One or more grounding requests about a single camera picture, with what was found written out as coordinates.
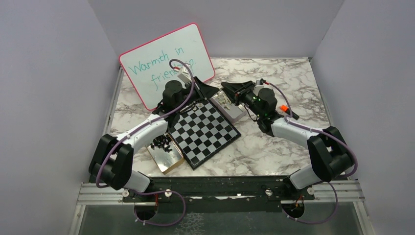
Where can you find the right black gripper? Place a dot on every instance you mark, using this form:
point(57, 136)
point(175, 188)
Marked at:
point(236, 91)

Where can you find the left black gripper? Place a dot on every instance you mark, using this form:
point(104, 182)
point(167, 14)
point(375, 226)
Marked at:
point(203, 91)

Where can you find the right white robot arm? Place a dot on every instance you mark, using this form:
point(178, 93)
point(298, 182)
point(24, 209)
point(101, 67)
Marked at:
point(329, 154)

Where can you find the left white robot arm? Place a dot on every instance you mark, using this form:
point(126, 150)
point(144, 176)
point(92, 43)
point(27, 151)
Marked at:
point(112, 162)

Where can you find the pile of white chess pieces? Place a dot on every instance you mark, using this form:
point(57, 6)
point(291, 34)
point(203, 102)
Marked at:
point(224, 101)

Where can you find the silver tin with white pieces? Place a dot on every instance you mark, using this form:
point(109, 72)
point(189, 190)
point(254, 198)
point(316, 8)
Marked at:
point(234, 114)

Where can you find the pile of black chess pieces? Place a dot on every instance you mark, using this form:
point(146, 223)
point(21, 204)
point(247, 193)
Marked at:
point(162, 142)

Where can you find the gold tin with black pieces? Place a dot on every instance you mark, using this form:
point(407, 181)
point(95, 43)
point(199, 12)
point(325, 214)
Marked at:
point(166, 162)

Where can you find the black white chessboard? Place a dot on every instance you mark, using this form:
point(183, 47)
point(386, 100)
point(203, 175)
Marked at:
point(200, 133)

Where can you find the black marker orange cap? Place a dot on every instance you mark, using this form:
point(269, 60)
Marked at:
point(288, 110)

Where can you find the pink framed whiteboard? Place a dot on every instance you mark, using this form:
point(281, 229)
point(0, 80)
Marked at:
point(148, 67)

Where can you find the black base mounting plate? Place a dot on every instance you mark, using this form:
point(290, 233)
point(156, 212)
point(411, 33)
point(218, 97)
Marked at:
point(218, 194)

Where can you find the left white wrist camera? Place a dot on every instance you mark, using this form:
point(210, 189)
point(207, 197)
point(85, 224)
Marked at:
point(184, 76)

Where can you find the aluminium rail frame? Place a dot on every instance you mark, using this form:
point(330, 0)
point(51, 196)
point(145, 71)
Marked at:
point(188, 116)

